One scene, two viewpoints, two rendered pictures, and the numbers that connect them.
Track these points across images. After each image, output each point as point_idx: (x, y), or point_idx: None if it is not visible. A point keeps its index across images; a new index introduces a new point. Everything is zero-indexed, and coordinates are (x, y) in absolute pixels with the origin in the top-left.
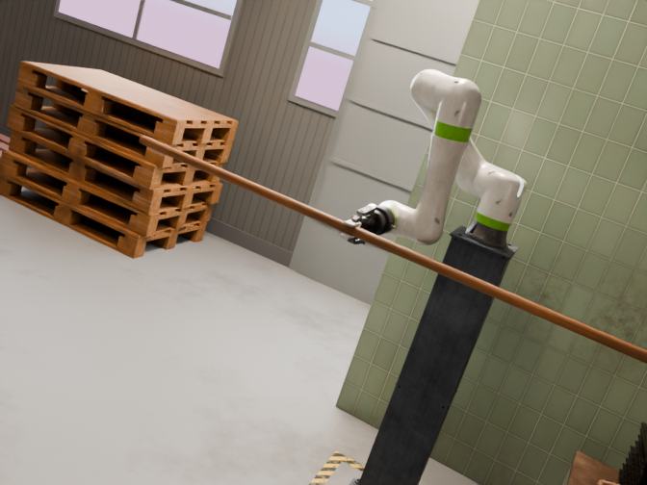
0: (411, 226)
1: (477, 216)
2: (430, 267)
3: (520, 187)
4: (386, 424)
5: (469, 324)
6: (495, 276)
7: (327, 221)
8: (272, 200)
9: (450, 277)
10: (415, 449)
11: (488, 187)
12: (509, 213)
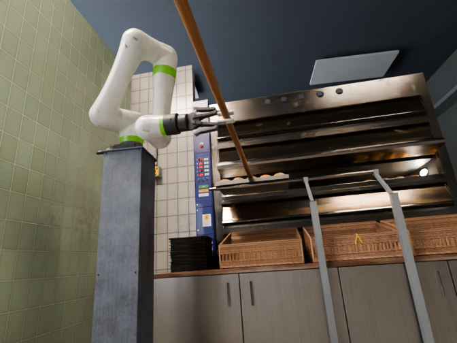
0: None
1: (132, 138)
2: (239, 141)
3: None
4: (139, 311)
5: (152, 206)
6: (154, 173)
7: (227, 109)
8: (215, 84)
9: (239, 147)
10: (149, 316)
11: (135, 120)
12: None
